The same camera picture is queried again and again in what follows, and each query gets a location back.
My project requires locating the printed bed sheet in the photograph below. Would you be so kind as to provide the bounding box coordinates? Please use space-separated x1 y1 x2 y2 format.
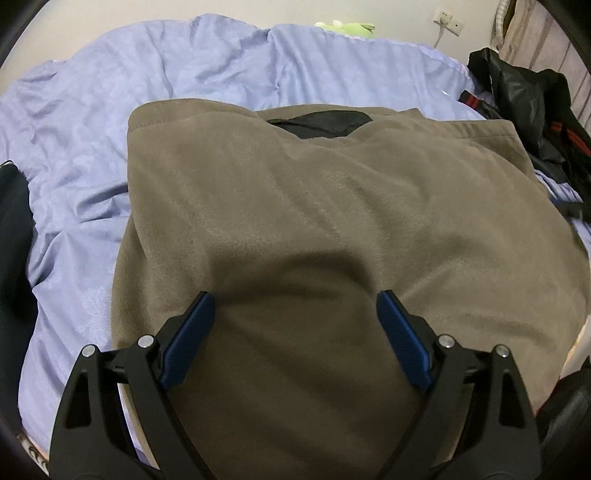
16 431 52 477

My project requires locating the black jacket with red stripes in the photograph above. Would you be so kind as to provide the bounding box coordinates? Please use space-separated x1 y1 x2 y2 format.
459 47 591 217

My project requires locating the green plush toy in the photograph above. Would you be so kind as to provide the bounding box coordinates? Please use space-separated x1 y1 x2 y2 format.
315 19 377 38

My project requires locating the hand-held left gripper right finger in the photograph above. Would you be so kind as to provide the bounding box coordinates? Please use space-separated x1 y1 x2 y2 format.
376 290 543 480

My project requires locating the navy garment with grey band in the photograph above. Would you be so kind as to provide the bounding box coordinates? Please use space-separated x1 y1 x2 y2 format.
0 161 38 356

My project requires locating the white woven basket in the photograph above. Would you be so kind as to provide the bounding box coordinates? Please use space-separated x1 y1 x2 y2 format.
490 0 520 55

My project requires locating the light blue duvet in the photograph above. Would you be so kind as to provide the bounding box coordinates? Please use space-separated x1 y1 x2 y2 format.
0 13 589 476

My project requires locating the brown fleece garment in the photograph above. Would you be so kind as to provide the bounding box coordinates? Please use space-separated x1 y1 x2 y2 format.
111 102 591 480

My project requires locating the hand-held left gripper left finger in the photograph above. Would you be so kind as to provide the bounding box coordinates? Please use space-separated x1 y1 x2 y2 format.
48 291 216 480

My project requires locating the white wall socket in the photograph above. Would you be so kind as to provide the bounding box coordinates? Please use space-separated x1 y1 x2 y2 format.
433 8 467 36

